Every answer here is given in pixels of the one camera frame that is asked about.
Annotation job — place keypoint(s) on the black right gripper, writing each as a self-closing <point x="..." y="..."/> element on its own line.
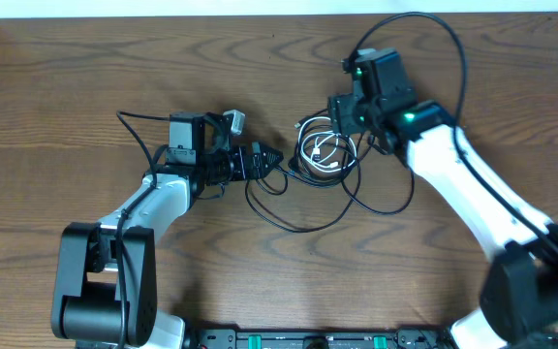
<point x="340" y="108"/>

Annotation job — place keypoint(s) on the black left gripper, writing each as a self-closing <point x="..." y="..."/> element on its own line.
<point x="246" y="174"/>

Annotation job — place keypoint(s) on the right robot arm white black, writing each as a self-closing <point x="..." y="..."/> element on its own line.
<point x="519" y="296"/>

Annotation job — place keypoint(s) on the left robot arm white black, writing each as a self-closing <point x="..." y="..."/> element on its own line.
<point x="105" y="293"/>

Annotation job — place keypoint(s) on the black base rail green clamps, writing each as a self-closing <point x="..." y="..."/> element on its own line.
<point x="240" y="339"/>

